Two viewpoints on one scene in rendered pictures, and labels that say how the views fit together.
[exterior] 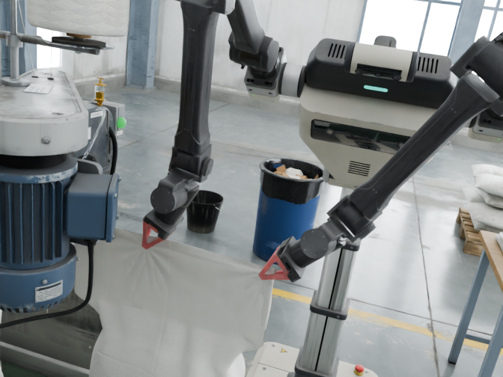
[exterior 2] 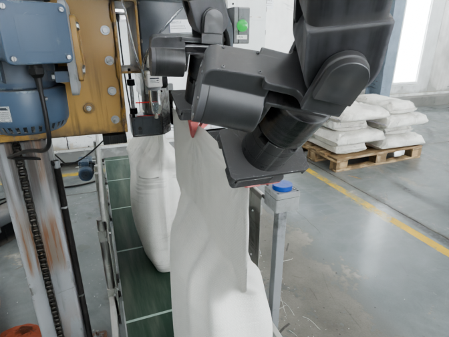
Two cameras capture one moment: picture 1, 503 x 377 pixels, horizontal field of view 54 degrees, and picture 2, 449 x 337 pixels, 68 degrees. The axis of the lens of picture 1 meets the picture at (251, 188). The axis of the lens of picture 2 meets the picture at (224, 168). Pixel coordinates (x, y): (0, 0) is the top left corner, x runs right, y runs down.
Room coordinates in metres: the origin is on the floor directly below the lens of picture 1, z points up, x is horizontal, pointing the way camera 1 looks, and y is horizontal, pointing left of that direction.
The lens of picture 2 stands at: (0.71, -0.41, 1.25)
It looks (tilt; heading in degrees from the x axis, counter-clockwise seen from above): 21 degrees down; 56
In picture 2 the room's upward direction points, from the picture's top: straight up
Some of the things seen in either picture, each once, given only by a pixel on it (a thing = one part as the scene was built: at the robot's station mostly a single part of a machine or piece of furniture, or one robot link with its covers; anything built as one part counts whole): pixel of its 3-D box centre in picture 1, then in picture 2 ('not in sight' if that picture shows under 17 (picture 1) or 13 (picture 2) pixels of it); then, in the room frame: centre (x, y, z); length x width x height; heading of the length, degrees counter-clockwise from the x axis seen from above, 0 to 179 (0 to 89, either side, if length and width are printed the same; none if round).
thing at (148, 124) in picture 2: not in sight; (145, 124); (1.03, 0.45, 1.04); 0.08 x 0.06 x 0.05; 167
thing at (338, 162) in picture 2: not in sight; (353, 147); (4.04, 1.87, 0.07); 1.20 x 0.82 x 0.14; 169
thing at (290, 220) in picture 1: (286, 212); not in sight; (3.30, -0.27, 0.32); 0.51 x 0.48 x 0.65; 167
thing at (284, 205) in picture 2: not in sight; (281, 196); (1.36, 0.25, 0.81); 0.08 x 0.08 x 0.06; 77
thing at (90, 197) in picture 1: (93, 212); (32, 41); (0.77, 0.26, 1.25); 0.10 x 0.08 x 0.12; 12
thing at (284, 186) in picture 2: not in sight; (282, 186); (1.36, 0.25, 0.84); 0.06 x 0.06 x 0.02
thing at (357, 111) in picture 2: not in sight; (353, 111); (3.71, 1.72, 0.56); 0.66 x 0.42 x 0.15; 167
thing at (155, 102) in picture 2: not in sight; (155, 101); (1.03, 0.38, 1.11); 0.03 x 0.03 x 0.06
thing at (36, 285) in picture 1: (28, 230); (17, 64); (0.75, 0.36, 1.21); 0.15 x 0.15 x 0.25
